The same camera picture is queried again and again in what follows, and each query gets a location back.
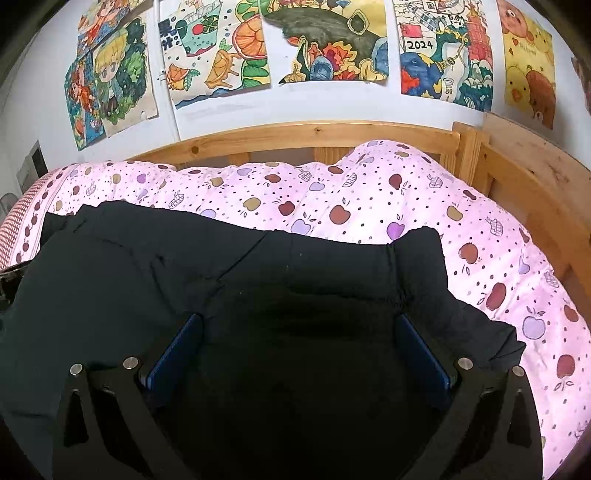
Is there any grey wall panel door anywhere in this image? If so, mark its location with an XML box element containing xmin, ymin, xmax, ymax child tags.
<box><xmin>16</xmin><ymin>142</ymin><xmax>48</xmax><ymax>195</ymax></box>

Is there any pink apple-print quilt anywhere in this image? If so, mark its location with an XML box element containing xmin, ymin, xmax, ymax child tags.
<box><xmin>9</xmin><ymin>138</ymin><xmax>591</xmax><ymax>480</ymax></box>

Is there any orange landscape wall drawing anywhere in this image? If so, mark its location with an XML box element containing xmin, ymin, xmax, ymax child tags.
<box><xmin>260</xmin><ymin>0</ymin><xmax>389</xmax><ymax>87</ymax></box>

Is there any black padded jacket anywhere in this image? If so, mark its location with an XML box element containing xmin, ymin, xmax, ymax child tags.
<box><xmin>0</xmin><ymin>200</ymin><xmax>528</xmax><ymax>480</ymax></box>

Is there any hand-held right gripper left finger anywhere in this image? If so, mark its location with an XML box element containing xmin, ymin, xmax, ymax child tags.
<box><xmin>52</xmin><ymin>313</ymin><xmax>206</xmax><ymax>480</ymax></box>

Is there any fruit juice wall drawing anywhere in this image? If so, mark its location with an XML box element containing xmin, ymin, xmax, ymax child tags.
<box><xmin>158</xmin><ymin>0</ymin><xmax>272</xmax><ymax>110</ymax></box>

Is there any mermaid girl wall drawing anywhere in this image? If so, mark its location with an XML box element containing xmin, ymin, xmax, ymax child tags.
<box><xmin>76</xmin><ymin>0</ymin><xmax>154</xmax><ymax>43</ymax></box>

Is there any pagoda wall drawing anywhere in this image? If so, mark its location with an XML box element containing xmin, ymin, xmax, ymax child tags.
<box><xmin>392</xmin><ymin>0</ymin><xmax>496</xmax><ymax>113</ymax></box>

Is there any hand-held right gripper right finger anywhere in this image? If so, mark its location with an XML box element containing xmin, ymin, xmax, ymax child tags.
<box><xmin>394</xmin><ymin>314</ymin><xmax>544</xmax><ymax>480</ymax></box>

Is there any orange-haired child wall drawing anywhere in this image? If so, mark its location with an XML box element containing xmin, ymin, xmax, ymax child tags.
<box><xmin>64</xmin><ymin>54</ymin><xmax>108</xmax><ymax>151</ymax></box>

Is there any wooden bed frame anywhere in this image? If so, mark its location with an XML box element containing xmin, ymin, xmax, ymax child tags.
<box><xmin>128</xmin><ymin>112</ymin><xmax>591</xmax><ymax>326</ymax></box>

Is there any yellow bear wall drawing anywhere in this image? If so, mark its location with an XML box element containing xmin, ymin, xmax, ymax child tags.
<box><xmin>495</xmin><ymin>0</ymin><xmax>558</xmax><ymax>131</ymax></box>

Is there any blond figure wall drawing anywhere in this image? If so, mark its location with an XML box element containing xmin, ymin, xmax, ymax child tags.
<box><xmin>79</xmin><ymin>13</ymin><xmax>160</xmax><ymax>140</ymax></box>

